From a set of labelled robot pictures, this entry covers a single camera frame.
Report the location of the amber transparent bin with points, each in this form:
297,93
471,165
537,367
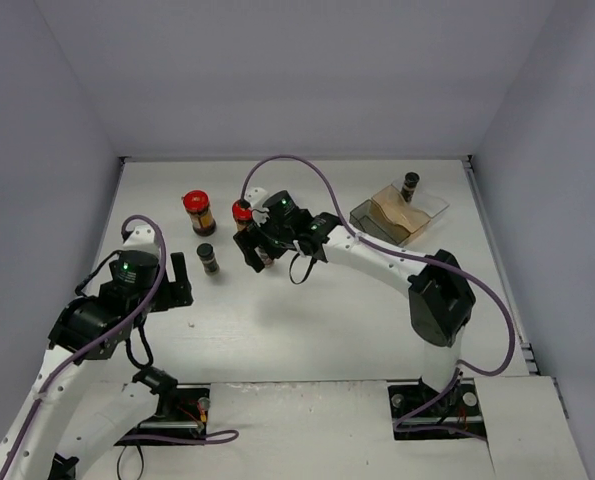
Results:
398,221

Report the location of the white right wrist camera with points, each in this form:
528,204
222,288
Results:
255,197

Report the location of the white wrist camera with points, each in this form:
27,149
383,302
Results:
141,238
255,197

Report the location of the grey transparent bin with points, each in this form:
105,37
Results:
369,218

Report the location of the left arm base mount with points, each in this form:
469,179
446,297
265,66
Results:
184,417

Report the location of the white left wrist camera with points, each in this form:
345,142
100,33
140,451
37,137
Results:
141,238

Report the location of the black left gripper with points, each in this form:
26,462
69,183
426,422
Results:
172,295

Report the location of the red lid chili sauce jar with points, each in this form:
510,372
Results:
197,205

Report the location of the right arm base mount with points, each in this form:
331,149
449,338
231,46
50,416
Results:
457,415

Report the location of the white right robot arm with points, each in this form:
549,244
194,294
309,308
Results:
440,301

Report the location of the clear transparent bin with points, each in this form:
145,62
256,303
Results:
423,209

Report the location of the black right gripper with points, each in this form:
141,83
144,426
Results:
256,240

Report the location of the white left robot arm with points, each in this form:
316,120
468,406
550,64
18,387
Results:
144,279

